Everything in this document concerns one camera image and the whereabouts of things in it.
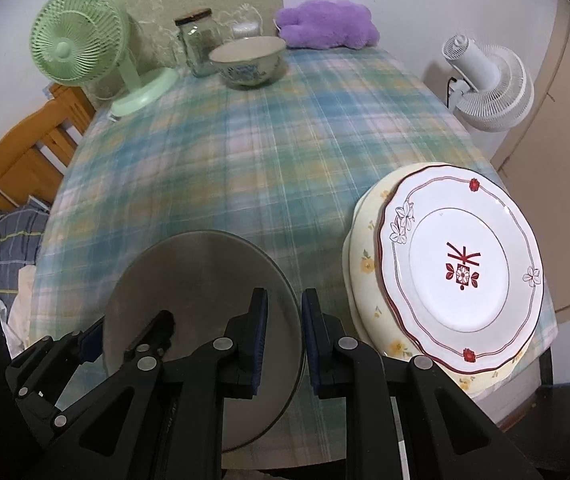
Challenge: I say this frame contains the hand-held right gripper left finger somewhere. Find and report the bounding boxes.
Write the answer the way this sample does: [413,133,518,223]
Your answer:
[45,287,270,480]

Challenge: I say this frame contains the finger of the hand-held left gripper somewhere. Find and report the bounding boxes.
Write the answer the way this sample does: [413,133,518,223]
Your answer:
[124,310,176,358]
[5,317,106,443]

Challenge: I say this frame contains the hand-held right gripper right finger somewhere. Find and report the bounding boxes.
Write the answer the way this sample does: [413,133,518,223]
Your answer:
[301,287,540,480]

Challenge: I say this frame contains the scalloped yellow flower plate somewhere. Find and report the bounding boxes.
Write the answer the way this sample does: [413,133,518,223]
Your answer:
[341,195,538,401]

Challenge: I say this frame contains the medium blue floral bowl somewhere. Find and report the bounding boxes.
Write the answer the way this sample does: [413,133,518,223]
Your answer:
[101,230,308,453]

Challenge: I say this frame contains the beaded yellow flower plate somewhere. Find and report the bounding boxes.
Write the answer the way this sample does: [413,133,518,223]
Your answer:
[352,161,540,391]

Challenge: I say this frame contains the white plate red flower trim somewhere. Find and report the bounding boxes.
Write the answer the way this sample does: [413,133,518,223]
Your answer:
[376,162,546,375]

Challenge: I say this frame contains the white cloth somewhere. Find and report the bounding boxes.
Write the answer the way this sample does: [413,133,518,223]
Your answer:
[0,265,36,353]

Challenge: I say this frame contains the blue striped bedding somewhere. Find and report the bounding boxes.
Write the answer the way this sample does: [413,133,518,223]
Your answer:
[0,205,52,292]

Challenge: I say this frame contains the plaid tablecloth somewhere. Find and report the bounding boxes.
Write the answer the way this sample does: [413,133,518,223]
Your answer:
[32,45,556,466]

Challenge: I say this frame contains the large blue floral bowl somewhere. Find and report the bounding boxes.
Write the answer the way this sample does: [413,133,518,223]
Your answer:
[208,36,287,92]

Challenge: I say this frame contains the black chair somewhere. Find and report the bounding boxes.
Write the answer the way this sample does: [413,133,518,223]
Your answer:
[505,345,570,461]

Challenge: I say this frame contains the green desk fan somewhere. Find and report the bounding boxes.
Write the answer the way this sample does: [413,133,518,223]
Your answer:
[30,0,180,118]

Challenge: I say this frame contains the glass jar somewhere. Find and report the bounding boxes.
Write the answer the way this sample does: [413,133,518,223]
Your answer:
[174,7,223,78]

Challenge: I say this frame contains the white desk fan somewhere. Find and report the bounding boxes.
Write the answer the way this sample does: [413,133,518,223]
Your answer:
[440,32,536,133]

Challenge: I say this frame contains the clear plastic container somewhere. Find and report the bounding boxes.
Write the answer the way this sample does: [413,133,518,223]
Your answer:
[230,20,264,41]

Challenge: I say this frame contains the purple plush toy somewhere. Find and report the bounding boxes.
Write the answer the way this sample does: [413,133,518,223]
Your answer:
[275,0,380,51]

